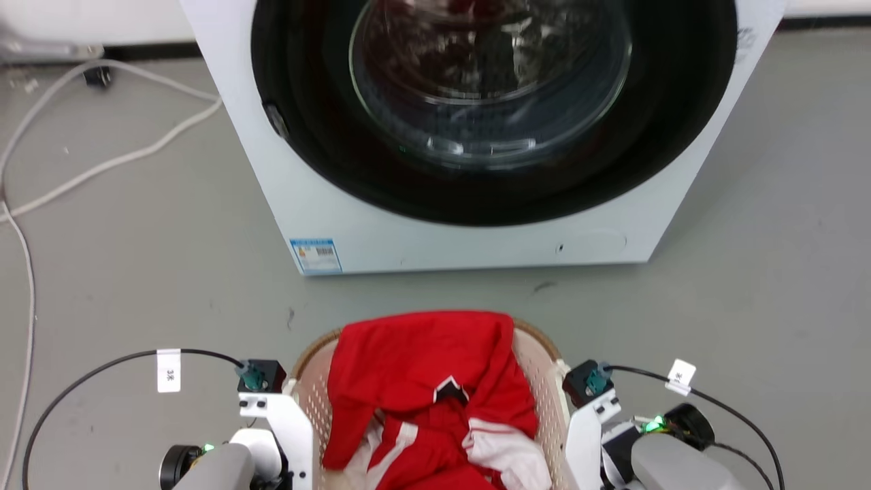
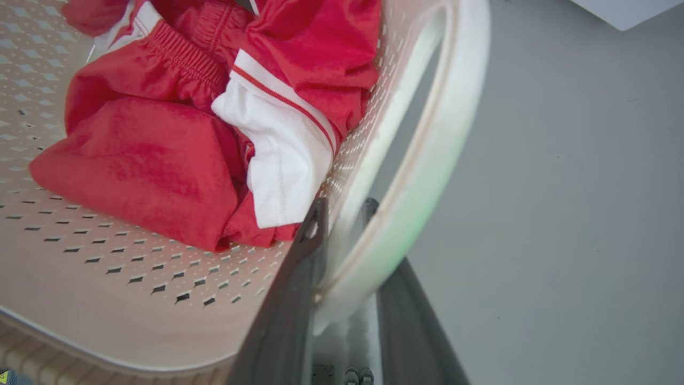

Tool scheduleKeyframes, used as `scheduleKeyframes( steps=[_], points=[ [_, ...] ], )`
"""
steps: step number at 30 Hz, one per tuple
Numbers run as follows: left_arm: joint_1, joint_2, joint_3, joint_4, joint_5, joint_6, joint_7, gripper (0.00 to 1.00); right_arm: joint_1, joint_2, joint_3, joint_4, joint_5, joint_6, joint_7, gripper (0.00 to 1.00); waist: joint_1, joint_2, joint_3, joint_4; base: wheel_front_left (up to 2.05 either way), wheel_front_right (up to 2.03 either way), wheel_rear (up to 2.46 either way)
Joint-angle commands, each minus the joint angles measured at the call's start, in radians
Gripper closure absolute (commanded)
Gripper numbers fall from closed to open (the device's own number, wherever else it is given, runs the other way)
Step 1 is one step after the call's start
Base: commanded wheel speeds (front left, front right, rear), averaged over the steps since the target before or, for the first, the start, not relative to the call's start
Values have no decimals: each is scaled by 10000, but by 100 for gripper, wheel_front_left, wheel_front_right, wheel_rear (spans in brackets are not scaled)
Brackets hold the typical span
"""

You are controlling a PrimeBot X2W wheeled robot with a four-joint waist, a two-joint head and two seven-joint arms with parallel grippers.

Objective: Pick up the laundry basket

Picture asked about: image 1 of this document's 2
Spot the white right cable tag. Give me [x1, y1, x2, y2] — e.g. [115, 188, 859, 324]
[665, 359, 697, 397]

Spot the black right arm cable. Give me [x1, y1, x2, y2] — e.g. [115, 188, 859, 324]
[603, 364, 785, 490]

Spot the round black washer door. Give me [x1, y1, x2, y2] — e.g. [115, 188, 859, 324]
[250, 0, 739, 227]

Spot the red garment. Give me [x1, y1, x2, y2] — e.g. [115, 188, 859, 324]
[321, 310, 540, 490]

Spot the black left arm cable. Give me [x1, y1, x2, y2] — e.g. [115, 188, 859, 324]
[22, 348, 247, 490]

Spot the white cable tag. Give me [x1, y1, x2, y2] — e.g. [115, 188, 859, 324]
[157, 348, 182, 394]
[665, 359, 697, 397]

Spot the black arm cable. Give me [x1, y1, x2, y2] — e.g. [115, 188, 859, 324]
[22, 348, 247, 490]
[603, 364, 785, 490]

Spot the thin white floor cable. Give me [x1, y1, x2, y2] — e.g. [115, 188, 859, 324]
[0, 59, 220, 490]

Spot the thick white floor hose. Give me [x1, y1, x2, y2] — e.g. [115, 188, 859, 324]
[0, 97, 224, 224]

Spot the white front-load washing machine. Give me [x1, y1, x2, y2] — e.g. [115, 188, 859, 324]
[178, 0, 790, 276]

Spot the beige woven laundry basket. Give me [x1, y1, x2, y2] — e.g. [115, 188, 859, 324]
[289, 318, 576, 490]

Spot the blue energy label sticker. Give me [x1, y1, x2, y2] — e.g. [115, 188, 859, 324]
[289, 238, 343, 276]

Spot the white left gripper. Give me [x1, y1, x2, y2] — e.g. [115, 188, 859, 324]
[237, 392, 314, 490]

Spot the white left cable tag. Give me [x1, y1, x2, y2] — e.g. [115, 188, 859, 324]
[157, 348, 182, 394]

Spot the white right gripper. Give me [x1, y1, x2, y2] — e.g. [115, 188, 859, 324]
[565, 396, 622, 490]

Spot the white garment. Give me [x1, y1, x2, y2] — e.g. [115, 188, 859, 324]
[462, 418, 553, 490]

